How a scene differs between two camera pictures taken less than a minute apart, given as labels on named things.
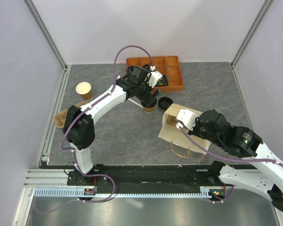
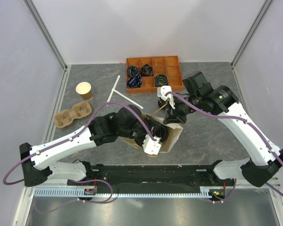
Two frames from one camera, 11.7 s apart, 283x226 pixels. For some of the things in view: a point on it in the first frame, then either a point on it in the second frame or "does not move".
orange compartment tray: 168,66 does not move
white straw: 135,103 does not move
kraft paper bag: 170,131 → 174,133
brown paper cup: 84,89 does not move
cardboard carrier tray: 61,116 does not move
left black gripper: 147,94 → 153,125
